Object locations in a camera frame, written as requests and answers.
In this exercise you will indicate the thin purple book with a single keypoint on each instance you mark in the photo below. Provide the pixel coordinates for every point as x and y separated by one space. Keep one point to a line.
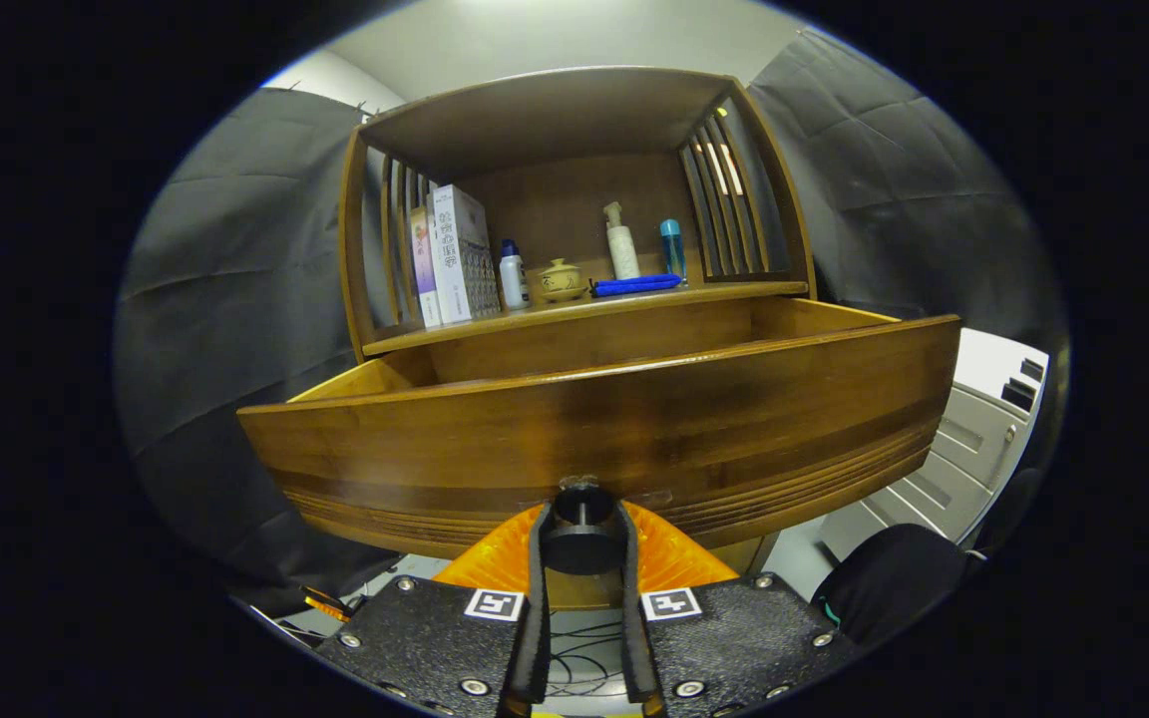
423 269

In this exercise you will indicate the white filing cabinet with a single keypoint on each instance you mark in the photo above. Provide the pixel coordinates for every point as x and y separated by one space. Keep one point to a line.
973 429

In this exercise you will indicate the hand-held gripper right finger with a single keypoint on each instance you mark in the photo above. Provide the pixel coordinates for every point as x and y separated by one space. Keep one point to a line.
631 618

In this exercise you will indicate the yellow lidded tea cup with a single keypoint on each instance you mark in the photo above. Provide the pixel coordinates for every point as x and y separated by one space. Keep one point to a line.
561 279

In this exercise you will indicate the clear blue bottle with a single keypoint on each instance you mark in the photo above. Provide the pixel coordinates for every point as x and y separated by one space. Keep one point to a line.
673 249

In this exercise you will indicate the orange black tool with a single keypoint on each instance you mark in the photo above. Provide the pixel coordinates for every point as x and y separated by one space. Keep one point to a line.
330 603

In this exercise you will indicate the wooden countertop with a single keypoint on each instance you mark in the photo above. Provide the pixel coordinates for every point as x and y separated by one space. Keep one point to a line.
584 305

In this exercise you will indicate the wooden cabinet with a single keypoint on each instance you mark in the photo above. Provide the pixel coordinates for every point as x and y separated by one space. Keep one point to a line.
574 199

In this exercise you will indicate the black chair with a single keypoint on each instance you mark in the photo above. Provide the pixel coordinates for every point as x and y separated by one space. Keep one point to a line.
894 583

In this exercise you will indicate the thick white book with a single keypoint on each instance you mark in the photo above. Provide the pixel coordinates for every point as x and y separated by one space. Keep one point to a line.
460 259

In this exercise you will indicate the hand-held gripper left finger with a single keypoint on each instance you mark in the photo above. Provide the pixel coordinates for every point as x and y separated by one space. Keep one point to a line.
538 618

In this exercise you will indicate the wooden drawer with black knob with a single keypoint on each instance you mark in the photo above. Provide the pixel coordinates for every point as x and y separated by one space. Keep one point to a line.
634 419

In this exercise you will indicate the blue folded cloth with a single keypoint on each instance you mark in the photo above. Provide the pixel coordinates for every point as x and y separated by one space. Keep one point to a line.
634 286

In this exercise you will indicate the white pump bottle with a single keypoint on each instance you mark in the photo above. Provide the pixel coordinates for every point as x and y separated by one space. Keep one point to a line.
622 254

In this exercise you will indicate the white bottle with blue cap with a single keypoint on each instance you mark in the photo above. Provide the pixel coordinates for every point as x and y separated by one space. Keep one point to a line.
512 284

